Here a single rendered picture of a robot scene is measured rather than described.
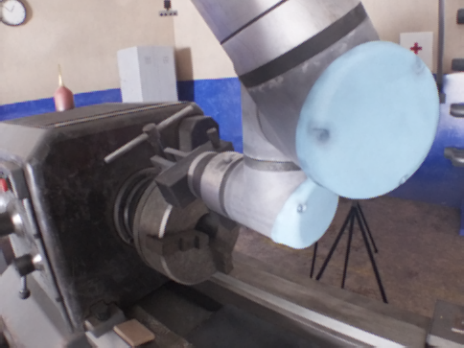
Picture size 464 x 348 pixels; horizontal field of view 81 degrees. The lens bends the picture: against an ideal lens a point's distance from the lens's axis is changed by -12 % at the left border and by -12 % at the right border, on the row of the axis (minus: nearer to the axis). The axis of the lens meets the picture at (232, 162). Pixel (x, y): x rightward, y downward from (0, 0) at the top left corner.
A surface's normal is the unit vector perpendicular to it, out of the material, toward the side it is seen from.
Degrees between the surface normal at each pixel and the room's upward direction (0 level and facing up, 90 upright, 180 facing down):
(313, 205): 96
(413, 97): 94
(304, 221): 95
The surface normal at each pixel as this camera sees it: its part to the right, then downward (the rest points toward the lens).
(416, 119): 0.20, 0.33
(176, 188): 0.65, 0.18
